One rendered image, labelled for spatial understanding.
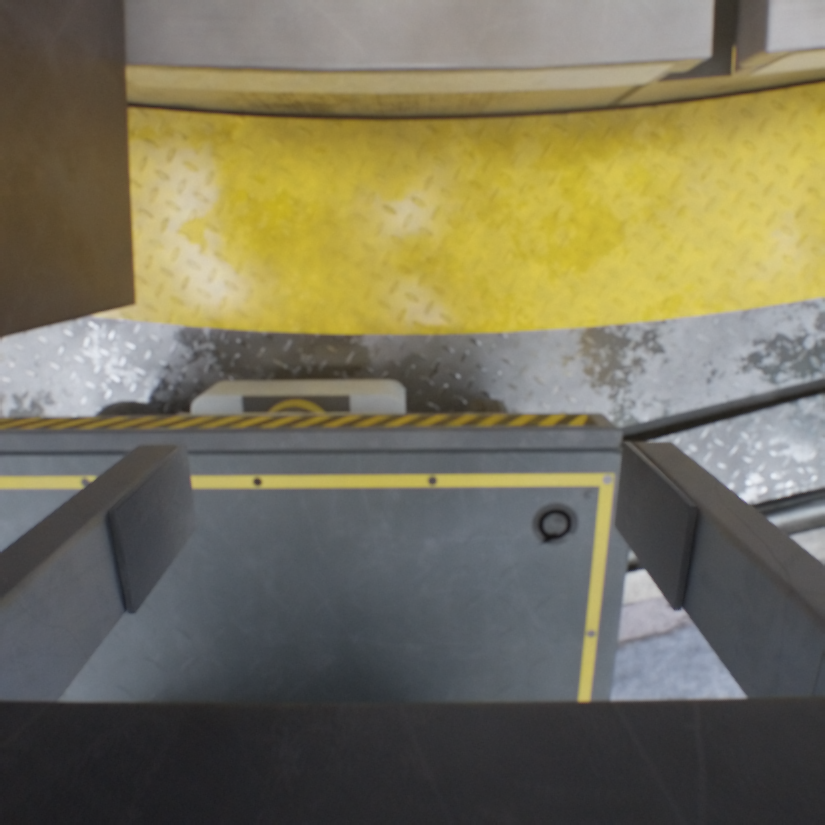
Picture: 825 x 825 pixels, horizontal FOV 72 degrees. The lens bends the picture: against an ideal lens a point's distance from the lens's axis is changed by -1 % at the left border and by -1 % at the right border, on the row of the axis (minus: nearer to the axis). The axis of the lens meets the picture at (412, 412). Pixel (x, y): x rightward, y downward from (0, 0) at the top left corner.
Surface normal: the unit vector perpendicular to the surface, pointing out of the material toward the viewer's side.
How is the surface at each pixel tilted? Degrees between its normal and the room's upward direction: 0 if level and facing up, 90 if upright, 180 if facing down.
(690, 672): 0
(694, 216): 0
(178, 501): 90
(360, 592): 0
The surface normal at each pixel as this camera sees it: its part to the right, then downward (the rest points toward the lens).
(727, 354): 0.00, 0.29
